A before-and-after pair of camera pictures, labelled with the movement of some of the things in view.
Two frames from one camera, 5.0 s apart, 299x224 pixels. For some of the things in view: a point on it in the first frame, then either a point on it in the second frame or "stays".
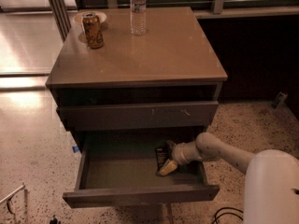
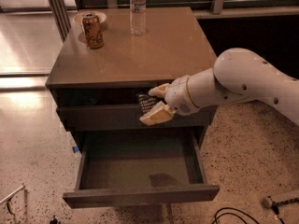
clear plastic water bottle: [137, 11] stays
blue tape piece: [75, 148] stays
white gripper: [179, 153] → [178, 96]
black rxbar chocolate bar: [163, 155] → [144, 103]
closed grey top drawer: [187, 114] stays
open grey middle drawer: [118, 166] stays
